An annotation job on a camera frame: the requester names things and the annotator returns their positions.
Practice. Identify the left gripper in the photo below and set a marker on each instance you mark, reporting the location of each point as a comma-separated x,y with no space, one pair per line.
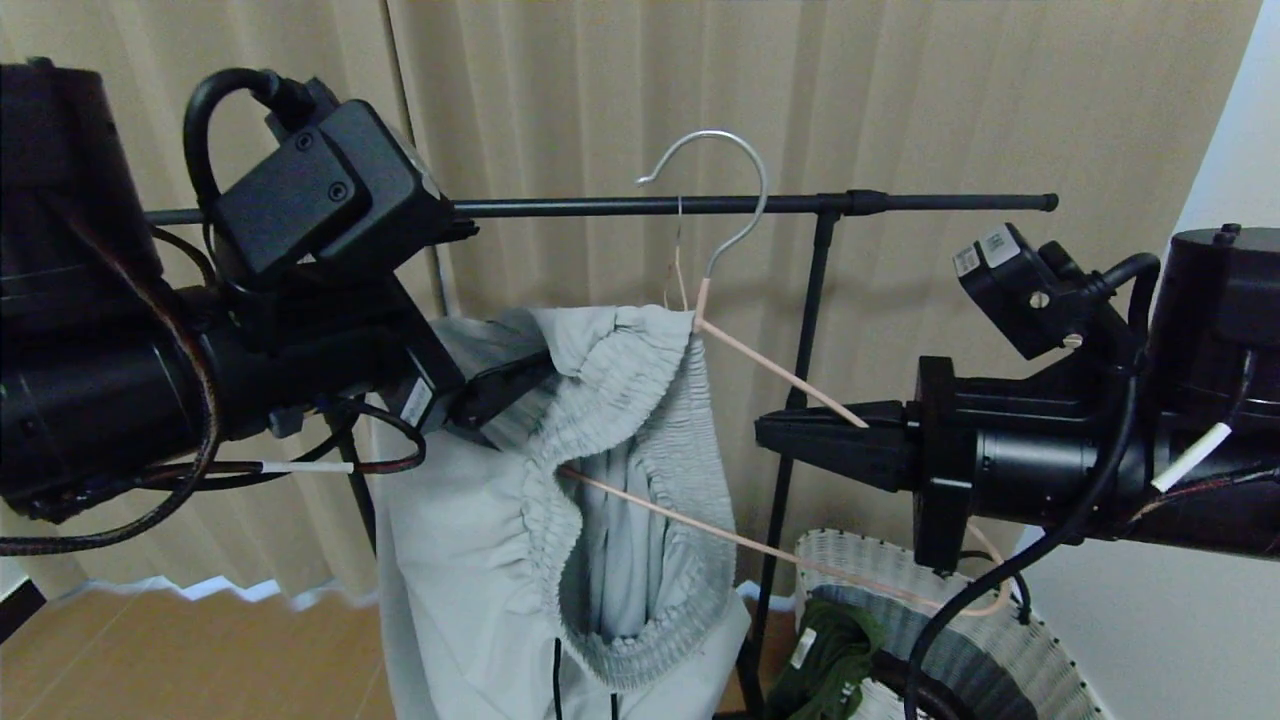
300,390

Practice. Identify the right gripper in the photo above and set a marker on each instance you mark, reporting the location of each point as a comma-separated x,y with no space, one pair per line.
1040,470

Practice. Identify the pale grey shorts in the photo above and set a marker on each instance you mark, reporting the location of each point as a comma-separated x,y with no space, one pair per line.
470,560

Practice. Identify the pink clothes hanger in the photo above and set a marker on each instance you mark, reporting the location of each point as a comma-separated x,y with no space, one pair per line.
703,300
679,240

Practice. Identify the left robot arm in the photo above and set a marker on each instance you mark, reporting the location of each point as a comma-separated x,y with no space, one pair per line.
70,200

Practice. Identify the white laundry basket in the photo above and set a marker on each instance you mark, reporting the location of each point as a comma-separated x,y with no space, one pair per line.
1060,680

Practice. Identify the black clothes rack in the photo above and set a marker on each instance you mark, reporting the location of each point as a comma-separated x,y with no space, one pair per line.
620,206

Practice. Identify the green garment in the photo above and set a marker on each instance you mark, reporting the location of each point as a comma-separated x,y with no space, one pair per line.
830,660

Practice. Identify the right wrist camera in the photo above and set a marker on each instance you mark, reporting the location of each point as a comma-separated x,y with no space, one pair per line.
1020,290

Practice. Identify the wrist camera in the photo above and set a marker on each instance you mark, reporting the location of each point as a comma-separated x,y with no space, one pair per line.
1020,290
320,190

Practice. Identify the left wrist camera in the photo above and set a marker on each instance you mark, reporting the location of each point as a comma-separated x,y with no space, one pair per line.
320,190

